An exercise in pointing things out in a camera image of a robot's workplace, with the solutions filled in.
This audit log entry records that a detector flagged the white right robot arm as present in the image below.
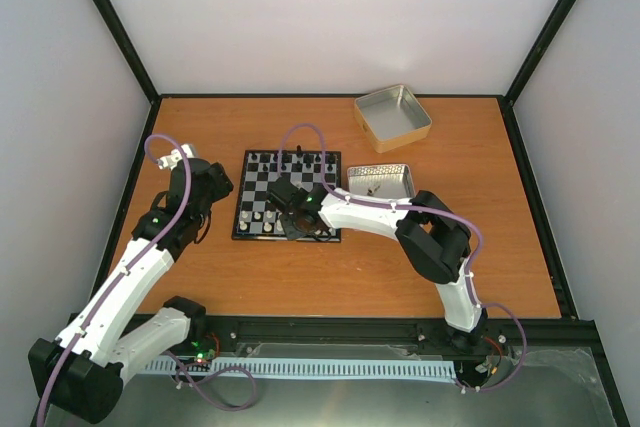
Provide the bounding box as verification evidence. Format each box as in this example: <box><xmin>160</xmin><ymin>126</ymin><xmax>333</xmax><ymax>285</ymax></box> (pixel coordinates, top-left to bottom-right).
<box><xmin>267</xmin><ymin>177</ymin><xmax>487</xmax><ymax>353</ymax></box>

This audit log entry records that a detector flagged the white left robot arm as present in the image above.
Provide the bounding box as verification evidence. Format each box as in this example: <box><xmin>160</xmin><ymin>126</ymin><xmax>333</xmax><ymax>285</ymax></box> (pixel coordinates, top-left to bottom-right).
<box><xmin>27</xmin><ymin>158</ymin><xmax>233</xmax><ymax>424</ymax></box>

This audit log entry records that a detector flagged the black and silver chessboard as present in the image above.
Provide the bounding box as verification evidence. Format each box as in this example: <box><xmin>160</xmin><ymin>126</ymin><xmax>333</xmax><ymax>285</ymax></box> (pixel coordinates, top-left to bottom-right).
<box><xmin>231</xmin><ymin>149</ymin><xmax>341</xmax><ymax>241</ymax></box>

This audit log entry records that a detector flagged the silver embossed tin tray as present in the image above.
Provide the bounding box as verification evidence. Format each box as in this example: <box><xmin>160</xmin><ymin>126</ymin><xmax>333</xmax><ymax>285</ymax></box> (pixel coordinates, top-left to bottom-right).
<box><xmin>347</xmin><ymin>163</ymin><xmax>416</xmax><ymax>199</ymax></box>

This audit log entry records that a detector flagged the gold square tin box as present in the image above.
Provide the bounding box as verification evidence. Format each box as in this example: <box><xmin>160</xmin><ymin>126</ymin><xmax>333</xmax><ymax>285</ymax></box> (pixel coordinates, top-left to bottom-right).
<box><xmin>354</xmin><ymin>84</ymin><xmax>433</xmax><ymax>153</ymax></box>

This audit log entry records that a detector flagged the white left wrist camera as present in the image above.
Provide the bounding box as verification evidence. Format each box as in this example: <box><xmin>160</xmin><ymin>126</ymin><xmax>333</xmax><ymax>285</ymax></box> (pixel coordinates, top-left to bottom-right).
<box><xmin>156</xmin><ymin>144</ymin><xmax>197</xmax><ymax>170</ymax></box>

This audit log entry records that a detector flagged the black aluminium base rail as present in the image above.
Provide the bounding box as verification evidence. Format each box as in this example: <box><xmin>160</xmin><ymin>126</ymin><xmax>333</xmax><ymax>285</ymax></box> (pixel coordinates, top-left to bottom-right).
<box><xmin>190</xmin><ymin>315</ymin><xmax>600</xmax><ymax>350</ymax></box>

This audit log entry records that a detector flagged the light blue slotted cable duct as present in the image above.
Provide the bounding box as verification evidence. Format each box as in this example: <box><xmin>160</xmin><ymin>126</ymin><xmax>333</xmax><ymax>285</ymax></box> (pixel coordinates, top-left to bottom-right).
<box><xmin>142</xmin><ymin>352</ymin><xmax>459</xmax><ymax>386</ymax></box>

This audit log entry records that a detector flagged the black frame post left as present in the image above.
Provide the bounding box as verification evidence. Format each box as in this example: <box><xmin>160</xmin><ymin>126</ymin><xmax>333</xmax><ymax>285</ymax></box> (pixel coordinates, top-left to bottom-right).
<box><xmin>92</xmin><ymin>0</ymin><xmax>160</xmax><ymax>103</ymax></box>

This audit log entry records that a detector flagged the black frame post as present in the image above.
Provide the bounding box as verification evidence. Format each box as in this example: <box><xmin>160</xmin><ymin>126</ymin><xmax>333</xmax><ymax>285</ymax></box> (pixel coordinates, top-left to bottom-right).
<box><xmin>503</xmin><ymin>0</ymin><xmax>611</xmax><ymax>104</ymax></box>
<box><xmin>92</xmin><ymin>0</ymin><xmax>160</xmax><ymax>103</ymax></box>

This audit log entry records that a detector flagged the black frame post right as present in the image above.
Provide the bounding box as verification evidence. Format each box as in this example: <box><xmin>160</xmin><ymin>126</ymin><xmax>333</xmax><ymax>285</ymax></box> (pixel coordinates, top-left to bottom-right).
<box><xmin>503</xmin><ymin>0</ymin><xmax>611</xmax><ymax>104</ymax></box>

